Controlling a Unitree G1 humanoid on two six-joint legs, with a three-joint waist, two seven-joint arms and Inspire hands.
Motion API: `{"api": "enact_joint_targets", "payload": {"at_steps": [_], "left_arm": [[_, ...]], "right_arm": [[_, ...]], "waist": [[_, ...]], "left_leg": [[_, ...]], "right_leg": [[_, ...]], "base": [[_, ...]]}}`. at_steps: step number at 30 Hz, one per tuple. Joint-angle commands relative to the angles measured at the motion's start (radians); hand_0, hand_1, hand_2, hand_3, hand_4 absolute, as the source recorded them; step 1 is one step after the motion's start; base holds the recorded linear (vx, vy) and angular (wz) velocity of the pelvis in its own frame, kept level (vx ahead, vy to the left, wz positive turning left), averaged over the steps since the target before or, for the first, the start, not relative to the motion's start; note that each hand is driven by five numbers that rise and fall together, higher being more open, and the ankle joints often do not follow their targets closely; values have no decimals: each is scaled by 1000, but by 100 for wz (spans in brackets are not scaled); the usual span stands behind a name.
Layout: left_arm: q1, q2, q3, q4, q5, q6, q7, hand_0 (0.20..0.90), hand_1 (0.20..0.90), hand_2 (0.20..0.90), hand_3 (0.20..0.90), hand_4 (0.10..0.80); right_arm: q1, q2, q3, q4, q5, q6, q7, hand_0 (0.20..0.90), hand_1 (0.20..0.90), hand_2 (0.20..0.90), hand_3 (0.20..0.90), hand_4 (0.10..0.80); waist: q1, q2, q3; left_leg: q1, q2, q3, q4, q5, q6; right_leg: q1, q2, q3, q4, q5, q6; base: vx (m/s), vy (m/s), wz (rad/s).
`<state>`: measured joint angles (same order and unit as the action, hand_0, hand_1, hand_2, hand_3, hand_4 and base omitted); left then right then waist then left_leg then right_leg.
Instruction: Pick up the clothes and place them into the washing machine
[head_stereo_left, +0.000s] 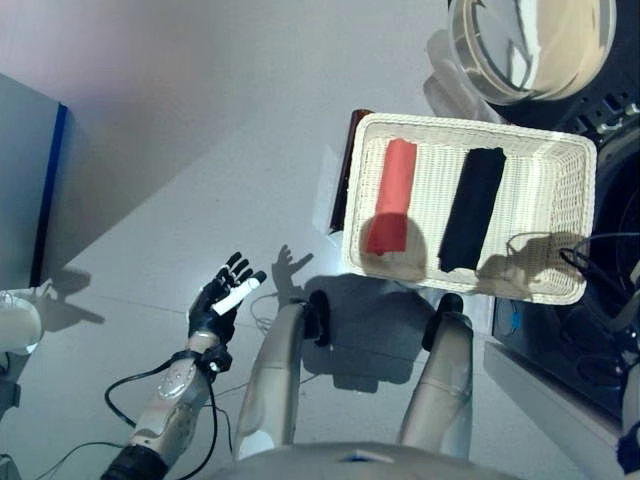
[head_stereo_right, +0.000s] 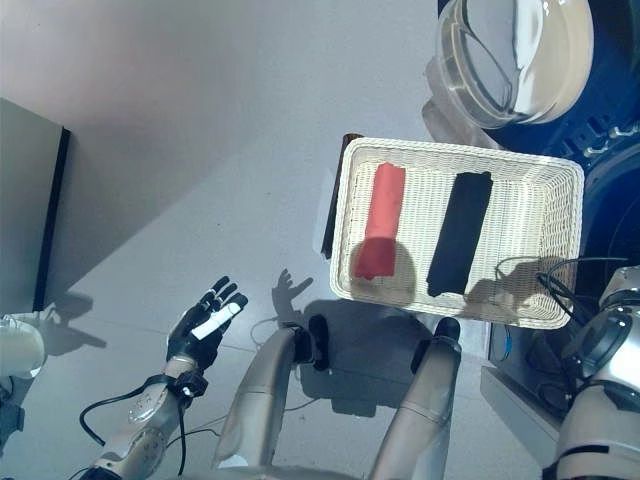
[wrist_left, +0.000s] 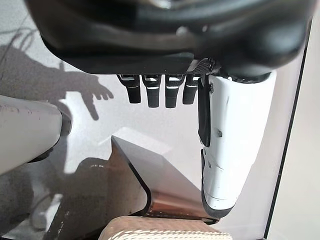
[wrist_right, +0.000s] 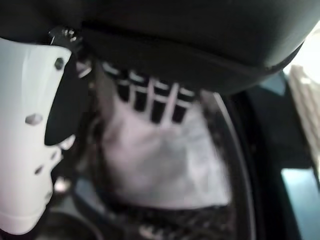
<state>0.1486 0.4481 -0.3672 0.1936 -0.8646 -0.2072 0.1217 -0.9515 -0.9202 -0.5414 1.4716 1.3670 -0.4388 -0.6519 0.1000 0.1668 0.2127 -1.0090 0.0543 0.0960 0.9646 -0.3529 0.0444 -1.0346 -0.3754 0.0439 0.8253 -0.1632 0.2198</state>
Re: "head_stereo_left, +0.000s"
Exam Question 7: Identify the white wicker laundry basket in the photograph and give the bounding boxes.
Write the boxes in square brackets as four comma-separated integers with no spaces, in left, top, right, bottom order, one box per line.
[341,111,599,306]

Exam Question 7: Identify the thin black floor cable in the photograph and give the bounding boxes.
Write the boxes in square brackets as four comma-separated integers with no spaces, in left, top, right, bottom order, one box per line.
[0,438,132,480]

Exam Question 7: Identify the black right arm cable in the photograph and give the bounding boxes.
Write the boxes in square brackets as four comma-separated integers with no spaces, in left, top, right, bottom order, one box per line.
[504,231,640,302]

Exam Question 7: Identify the grey front-load washing machine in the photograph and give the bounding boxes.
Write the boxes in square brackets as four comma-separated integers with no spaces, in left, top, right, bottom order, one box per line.
[492,74,640,422]

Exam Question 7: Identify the black cloth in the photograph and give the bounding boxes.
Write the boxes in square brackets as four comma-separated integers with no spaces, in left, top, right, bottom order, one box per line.
[436,146,508,274]

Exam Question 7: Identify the silver right robot leg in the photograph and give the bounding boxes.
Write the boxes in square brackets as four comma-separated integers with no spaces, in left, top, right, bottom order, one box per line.
[397,292,476,459]

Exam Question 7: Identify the red cloth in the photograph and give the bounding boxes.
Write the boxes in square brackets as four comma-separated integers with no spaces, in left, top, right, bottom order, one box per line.
[364,138,419,258]

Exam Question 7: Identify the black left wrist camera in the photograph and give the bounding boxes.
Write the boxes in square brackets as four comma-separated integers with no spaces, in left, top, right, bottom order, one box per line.
[201,346,234,374]

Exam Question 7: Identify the round glass washer door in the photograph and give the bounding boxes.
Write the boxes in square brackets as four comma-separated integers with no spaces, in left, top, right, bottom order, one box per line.
[444,0,620,107]

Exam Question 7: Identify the grey panel with blue edge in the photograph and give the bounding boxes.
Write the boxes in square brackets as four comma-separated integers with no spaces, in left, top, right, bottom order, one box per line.
[0,72,69,289]

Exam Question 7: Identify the white round object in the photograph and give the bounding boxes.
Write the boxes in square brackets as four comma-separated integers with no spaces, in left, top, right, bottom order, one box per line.
[0,283,44,357]

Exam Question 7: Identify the thick black wrist cable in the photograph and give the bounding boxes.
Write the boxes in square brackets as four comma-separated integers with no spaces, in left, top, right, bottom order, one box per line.
[103,358,237,476]

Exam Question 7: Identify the dark brown stool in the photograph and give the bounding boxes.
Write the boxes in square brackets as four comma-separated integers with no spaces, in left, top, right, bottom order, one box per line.
[326,107,374,237]

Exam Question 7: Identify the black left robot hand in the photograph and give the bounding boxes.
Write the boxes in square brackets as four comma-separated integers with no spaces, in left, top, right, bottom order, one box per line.
[186,252,269,347]

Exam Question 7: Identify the silver robot leg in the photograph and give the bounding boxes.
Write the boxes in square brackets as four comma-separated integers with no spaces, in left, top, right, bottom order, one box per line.
[234,289,332,462]
[397,292,476,459]

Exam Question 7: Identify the white washer plinth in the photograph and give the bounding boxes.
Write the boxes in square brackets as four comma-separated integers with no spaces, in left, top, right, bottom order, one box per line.
[482,338,627,462]

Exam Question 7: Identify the silver left robot leg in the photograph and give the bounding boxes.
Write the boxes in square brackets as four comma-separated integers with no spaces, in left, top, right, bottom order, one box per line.
[234,289,332,462]

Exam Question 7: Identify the silver robot torso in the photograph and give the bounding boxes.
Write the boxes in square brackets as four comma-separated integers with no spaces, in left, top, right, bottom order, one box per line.
[214,441,592,480]

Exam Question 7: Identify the white floor cable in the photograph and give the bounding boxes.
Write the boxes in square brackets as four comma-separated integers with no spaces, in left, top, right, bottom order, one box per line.
[249,291,282,332]

